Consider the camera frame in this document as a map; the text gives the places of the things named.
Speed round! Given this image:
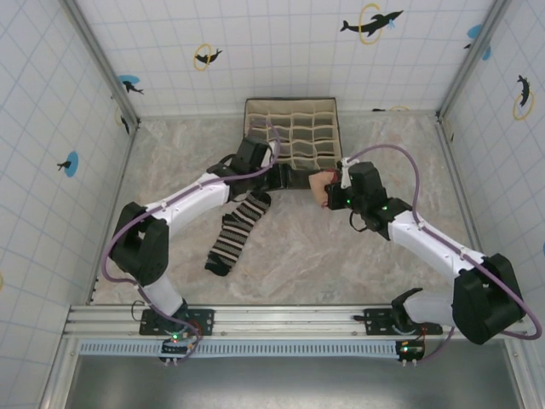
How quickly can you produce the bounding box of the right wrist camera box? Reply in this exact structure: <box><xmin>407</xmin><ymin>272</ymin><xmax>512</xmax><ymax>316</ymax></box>
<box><xmin>337</xmin><ymin>158</ymin><xmax>383</xmax><ymax>200</ymax></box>

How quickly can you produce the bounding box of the grey fabric divider organizer box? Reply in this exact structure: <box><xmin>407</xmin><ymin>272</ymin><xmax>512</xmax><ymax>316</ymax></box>
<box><xmin>244</xmin><ymin>97</ymin><xmax>344</xmax><ymax>191</ymax></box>

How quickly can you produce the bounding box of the grey metal sheet panel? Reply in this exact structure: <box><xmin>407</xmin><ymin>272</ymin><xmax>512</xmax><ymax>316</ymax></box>
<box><xmin>63</xmin><ymin>340</ymin><xmax>529</xmax><ymax>409</ymax></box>

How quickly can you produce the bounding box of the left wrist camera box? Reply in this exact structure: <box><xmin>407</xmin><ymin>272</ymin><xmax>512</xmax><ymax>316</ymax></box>
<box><xmin>233</xmin><ymin>135</ymin><xmax>274</xmax><ymax>172</ymax></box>

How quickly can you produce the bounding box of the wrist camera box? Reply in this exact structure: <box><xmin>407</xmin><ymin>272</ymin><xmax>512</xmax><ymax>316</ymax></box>
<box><xmin>337</xmin><ymin>158</ymin><xmax>383</xmax><ymax>200</ymax></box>
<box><xmin>233</xmin><ymin>135</ymin><xmax>274</xmax><ymax>172</ymax></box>

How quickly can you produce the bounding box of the dolphin blue oval sticker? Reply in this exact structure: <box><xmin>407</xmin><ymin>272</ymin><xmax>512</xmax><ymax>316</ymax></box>
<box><xmin>462</xmin><ymin>24</ymin><xmax>492</xmax><ymax>60</ymax></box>
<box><xmin>56</xmin><ymin>151</ymin><xmax>81</xmax><ymax>177</ymax></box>
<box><xmin>117</xmin><ymin>74</ymin><xmax>145</xmax><ymax>95</ymax></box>

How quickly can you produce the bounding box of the aluminium mounting rail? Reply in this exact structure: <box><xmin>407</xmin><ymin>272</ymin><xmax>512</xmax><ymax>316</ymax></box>
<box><xmin>62</xmin><ymin>303</ymin><xmax>529</xmax><ymax>341</ymax></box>

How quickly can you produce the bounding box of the beige red purple sock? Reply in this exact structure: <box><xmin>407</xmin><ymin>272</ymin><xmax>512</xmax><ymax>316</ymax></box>
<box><xmin>308</xmin><ymin>169</ymin><xmax>344</xmax><ymax>210</ymax></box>

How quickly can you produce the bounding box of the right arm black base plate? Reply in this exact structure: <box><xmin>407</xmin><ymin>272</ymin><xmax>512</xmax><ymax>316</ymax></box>
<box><xmin>364</xmin><ymin>307</ymin><xmax>444</xmax><ymax>337</ymax></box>

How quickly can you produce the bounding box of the large dolphin yellow ring sticker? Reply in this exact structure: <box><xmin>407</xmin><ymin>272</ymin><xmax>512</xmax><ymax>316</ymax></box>
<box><xmin>339</xmin><ymin>3</ymin><xmax>404</xmax><ymax>46</ymax></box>

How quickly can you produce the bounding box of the aluminium frame back rail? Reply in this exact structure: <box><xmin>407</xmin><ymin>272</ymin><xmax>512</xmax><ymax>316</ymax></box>
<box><xmin>136</xmin><ymin>110</ymin><xmax>439</xmax><ymax>121</ymax></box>

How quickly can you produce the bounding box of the aluminium frame side rail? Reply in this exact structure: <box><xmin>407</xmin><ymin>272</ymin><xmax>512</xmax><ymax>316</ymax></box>
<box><xmin>87</xmin><ymin>121</ymin><xmax>141</xmax><ymax>306</ymax></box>
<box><xmin>436</xmin><ymin>117</ymin><xmax>499</xmax><ymax>304</ymax></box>

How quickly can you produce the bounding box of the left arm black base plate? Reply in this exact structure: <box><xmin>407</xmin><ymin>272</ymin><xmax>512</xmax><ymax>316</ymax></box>
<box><xmin>139</xmin><ymin>307</ymin><xmax>215</xmax><ymax>337</ymax></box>

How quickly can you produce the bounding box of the marble pattern table cover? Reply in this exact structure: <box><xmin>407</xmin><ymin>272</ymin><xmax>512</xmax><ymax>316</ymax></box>
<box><xmin>89</xmin><ymin>115</ymin><xmax>497</xmax><ymax>306</ymax></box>

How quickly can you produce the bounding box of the black white striped sock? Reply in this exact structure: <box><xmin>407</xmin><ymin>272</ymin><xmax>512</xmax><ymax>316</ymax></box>
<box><xmin>204</xmin><ymin>191</ymin><xmax>273</xmax><ymax>278</ymax></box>

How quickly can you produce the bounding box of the aluminium frame post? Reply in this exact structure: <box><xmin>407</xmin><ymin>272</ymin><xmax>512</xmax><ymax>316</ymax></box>
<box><xmin>436</xmin><ymin>0</ymin><xmax>512</xmax><ymax>123</ymax></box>
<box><xmin>62</xmin><ymin>0</ymin><xmax>141</xmax><ymax>129</ymax></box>

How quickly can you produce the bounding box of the light blue slotted cable duct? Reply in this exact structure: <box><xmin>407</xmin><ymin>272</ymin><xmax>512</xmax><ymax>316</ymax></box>
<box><xmin>78</xmin><ymin>339</ymin><xmax>427</xmax><ymax>358</ymax></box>

